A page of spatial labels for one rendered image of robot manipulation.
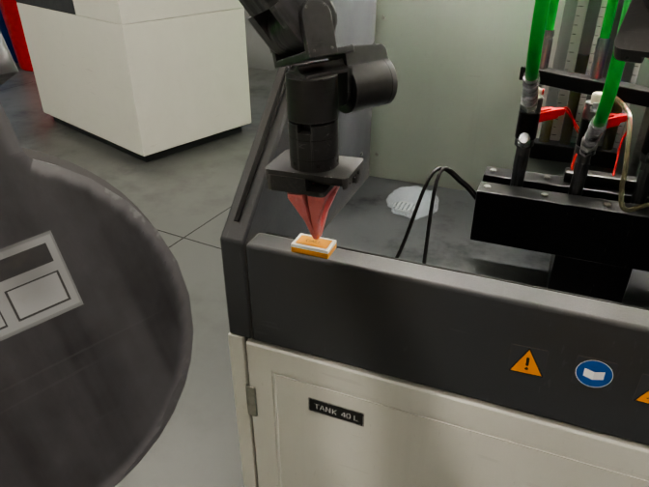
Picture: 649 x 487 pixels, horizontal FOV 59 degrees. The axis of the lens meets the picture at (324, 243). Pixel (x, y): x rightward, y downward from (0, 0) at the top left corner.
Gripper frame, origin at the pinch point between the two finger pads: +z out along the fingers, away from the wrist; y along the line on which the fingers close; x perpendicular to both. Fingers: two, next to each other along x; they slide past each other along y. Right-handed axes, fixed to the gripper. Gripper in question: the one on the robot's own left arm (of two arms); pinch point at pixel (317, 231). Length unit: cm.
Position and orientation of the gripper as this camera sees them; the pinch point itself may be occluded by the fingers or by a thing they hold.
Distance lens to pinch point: 71.9
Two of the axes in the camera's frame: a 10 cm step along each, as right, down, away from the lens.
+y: -9.3, -1.6, 3.2
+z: 0.3, 8.6, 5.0
